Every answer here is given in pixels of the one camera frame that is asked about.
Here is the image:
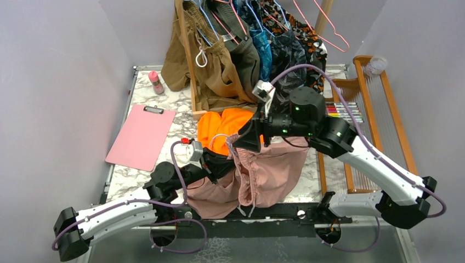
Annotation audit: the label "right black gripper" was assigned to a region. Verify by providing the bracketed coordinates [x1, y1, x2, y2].
[232, 100, 314, 153]

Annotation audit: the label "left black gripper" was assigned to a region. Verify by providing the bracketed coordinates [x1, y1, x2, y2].
[173, 147, 241, 191]

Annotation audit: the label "pink shorts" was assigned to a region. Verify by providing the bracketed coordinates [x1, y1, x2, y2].
[187, 137, 308, 219]

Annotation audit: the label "pink wire hanger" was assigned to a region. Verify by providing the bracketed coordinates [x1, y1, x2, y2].
[292, 0, 350, 53]

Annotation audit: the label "blue wire hanger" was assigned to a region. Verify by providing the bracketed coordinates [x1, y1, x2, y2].
[209, 134, 238, 156]

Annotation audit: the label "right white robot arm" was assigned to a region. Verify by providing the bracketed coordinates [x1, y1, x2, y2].
[233, 87, 437, 229]

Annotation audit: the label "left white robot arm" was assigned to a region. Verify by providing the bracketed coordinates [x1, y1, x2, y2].
[52, 150, 235, 262]

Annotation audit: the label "dark leaf print shorts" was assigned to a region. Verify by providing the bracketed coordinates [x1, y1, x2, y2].
[254, 0, 309, 113]

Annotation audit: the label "blue patterned hanging shorts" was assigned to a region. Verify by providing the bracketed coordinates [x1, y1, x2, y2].
[239, 1, 272, 82]

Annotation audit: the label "orange camo hanging shorts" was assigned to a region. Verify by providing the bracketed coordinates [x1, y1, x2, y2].
[273, 1, 327, 71]

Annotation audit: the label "dark green hanging shorts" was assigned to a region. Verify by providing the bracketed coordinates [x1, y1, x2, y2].
[202, 1, 260, 102]

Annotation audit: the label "pink clipboard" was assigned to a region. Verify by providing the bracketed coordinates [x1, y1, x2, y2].
[105, 104, 176, 171]

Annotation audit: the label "coloured marker set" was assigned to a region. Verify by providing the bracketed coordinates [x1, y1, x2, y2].
[326, 102, 364, 123]

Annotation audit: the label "pink bottle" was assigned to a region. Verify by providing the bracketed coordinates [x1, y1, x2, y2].
[148, 71, 164, 95]

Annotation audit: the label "wooden dish rack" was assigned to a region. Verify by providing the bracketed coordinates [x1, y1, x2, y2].
[316, 55, 419, 194]

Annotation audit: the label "clear plastic cup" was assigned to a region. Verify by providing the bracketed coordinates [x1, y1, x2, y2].
[364, 56, 388, 77]

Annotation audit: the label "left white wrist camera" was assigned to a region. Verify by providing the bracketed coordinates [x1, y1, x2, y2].
[181, 138, 203, 162]

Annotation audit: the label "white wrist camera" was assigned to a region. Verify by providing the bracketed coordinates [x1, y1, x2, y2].
[252, 80, 275, 117]
[181, 138, 203, 162]

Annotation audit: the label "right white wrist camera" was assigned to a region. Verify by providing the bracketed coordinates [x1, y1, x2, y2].
[252, 80, 275, 117]

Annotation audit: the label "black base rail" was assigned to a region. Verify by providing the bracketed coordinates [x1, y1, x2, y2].
[149, 203, 344, 242]

